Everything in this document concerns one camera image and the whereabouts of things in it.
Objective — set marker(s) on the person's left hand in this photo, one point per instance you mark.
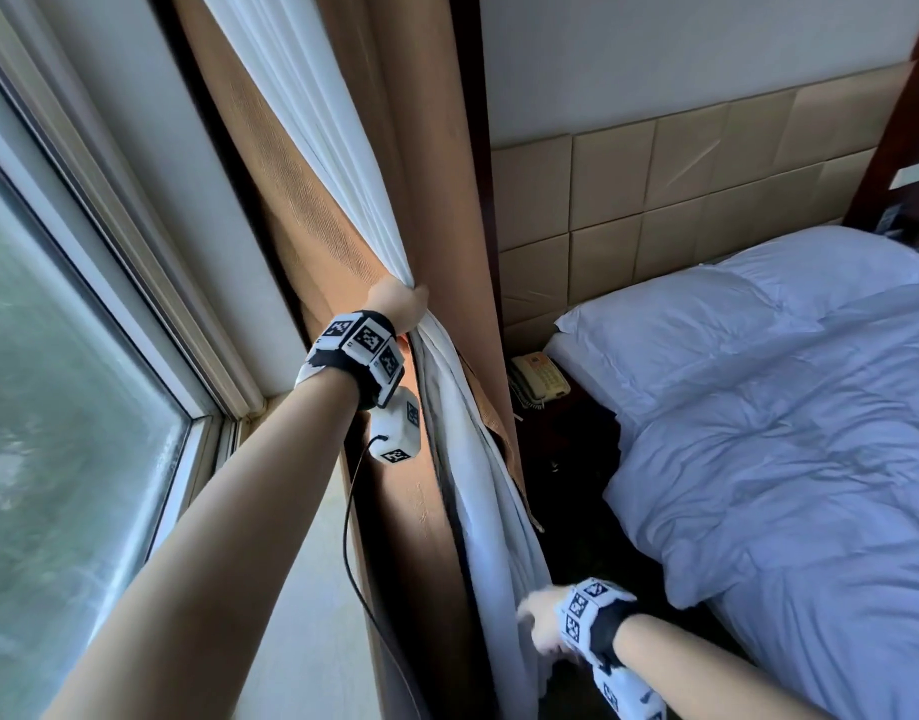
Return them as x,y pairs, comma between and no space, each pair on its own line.
399,303

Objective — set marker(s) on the person's right hand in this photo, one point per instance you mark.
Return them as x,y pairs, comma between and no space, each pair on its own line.
545,618

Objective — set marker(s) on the white curtain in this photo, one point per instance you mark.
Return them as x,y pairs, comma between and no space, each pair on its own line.
497,532

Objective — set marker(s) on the brown curtain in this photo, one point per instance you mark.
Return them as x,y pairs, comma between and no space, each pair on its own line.
422,142

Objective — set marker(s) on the person's left forearm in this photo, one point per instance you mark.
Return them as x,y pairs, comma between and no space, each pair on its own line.
219,554

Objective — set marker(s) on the person's right forearm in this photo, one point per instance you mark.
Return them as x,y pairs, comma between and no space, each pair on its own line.
699,674

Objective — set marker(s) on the right black marker wristband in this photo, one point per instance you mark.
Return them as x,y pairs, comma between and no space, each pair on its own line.
598,618

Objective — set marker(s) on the black marker wristband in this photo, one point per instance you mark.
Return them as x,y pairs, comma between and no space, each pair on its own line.
598,618
358,352

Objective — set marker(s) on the left black marker wristband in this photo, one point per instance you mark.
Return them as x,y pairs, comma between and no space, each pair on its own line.
358,352

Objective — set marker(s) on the beige telephone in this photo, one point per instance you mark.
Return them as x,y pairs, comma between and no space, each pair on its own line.
540,378

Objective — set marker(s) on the dark nightstand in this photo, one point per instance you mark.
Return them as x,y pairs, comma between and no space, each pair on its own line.
572,449

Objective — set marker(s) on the beige window sill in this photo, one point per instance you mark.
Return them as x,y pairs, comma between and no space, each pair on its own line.
309,629

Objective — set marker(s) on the white duvet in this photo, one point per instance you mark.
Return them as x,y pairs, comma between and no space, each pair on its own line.
804,517

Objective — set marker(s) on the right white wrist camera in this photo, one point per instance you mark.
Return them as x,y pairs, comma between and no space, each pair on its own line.
628,697

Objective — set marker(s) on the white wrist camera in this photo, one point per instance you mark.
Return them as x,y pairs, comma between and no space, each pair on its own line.
628,697
398,431

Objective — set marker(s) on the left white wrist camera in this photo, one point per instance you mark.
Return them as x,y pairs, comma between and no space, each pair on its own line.
398,431

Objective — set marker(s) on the glass window with frame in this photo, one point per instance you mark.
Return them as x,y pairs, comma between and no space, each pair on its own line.
54,442

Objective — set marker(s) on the white wall plate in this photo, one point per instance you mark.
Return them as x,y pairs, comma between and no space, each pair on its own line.
915,174

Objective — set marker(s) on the dark wooden post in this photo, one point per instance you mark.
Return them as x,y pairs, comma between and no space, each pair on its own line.
902,104

